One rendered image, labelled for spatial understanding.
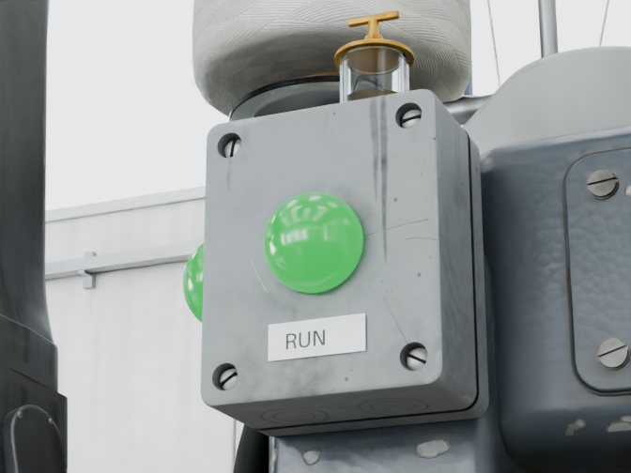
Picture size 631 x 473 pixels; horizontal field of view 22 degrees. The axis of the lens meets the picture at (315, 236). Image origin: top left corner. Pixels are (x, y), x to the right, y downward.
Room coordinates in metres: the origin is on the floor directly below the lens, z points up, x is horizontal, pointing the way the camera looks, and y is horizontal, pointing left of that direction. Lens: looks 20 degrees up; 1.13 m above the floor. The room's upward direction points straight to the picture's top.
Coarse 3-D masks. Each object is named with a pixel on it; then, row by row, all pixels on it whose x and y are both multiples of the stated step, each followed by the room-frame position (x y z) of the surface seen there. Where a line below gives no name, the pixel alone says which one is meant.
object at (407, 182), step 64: (256, 128) 0.45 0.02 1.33; (320, 128) 0.44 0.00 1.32; (384, 128) 0.44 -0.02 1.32; (448, 128) 0.44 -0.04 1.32; (256, 192) 0.45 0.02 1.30; (384, 192) 0.44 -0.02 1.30; (448, 192) 0.44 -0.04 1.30; (256, 256) 0.45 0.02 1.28; (384, 256) 0.44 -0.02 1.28; (448, 256) 0.44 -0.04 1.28; (256, 320) 0.45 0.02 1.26; (384, 320) 0.44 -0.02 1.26; (448, 320) 0.44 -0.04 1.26; (256, 384) 0.45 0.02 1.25; (320, 384) 0.44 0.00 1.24; (384, 384) 0.44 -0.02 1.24; (448, 384) 0.44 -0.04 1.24
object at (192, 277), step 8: (200, 248) 0.47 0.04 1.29; (192, 256) 0.47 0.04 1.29; (200, 256) 0.47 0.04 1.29; (192, 264) 0.47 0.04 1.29; (200, 264) 0.47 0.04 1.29; (184, 272) 0.47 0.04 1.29; (192, 272) 0.47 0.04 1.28; (200, 272) 0.47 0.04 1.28; (184, 280) 0.47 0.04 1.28; (192, 280) 0.47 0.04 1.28; (200, 280) 0.47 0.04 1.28; (184, 288) 0.48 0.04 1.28; (192, 288) 0.47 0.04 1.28; (200, 288) 0.47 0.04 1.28; (184, 296) 0.48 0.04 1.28; (192, 296) 0.47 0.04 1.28; (200, 296) 0.47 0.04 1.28; (192, 304) 0.47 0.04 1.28; (200, 304) 0.47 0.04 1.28; (192, 312) 0.48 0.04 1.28; (200, 312) 0.47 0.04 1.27; (200, 320) 0.48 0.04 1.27
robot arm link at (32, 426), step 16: (16, 416) 0.72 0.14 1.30; (32, 416) 0.73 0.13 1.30; (48, 416) 0.74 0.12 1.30; (16, 432) 0.72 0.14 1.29; (32, 432) 0.73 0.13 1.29; (48, 432) 0.74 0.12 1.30; (16, 448) 0.72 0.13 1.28; (32, 448) 0.73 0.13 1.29; (48, 448) 0.74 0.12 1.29; (16, 464) 0.71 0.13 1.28; (32, 464) 0.72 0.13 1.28; (48, 464) 0.73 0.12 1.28; (64, 464) 0.74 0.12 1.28
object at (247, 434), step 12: (252, 432) 0.52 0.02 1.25; (240, 444) 0.52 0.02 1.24; (252, 444) 0.52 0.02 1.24; (264, 444) 0.52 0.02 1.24; (240, 456) 0.52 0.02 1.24; (252, 456) 0.52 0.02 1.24; (264, 456) 0.52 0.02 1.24; (240, 468) 0.52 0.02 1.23; (252, 468) 0.52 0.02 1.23; (264, 468) 0.52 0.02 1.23
